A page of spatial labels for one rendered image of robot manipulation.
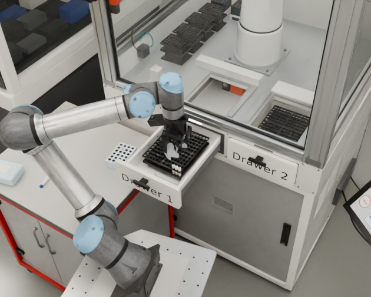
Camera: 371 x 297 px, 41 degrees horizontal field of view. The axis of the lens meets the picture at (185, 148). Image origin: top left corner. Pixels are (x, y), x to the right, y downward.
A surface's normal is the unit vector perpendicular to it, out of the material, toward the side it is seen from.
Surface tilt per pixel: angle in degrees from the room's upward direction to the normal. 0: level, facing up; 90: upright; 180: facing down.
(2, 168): 0
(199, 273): 0
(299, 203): 90
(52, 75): 90
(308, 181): 90
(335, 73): 90
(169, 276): 0
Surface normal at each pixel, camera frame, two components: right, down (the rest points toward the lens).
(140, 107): 0.11, 0.30
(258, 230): -0.53, 0.61
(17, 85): 0.85, 0.36
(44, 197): -0.03, -0.71
